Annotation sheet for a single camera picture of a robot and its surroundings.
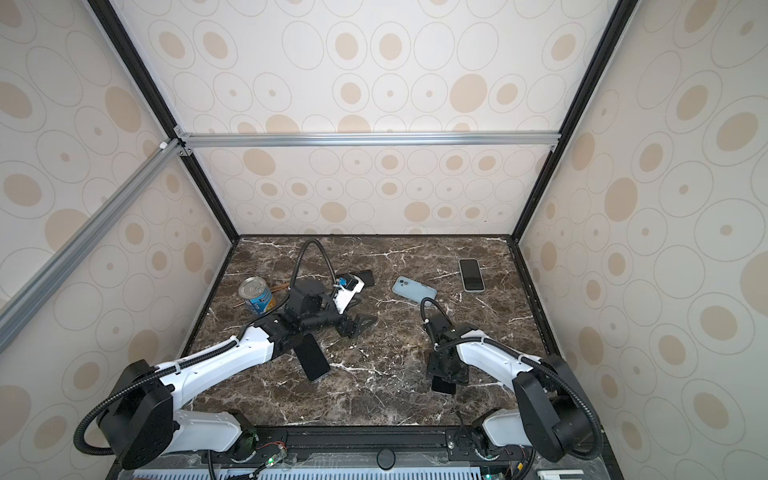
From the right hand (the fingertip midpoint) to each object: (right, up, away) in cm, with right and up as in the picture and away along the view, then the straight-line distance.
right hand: (441, 376), depth 86 cm
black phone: (+15, +29, +24) cm, 40 cm away
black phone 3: (-1, 0, -7) cm, 7 cm away
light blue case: (-7, +23, +18) cm, 30 cm away
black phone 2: (-38, +5, +1) cm, 39 cm away
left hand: (-19, +21, -10) cm, 30 cm away
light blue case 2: (+13, +23, +17) cm, 31 cm away
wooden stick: (-55, +24, +16) cm, 62 cm away
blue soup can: (-55, +24, +3) cm, 61 cm away
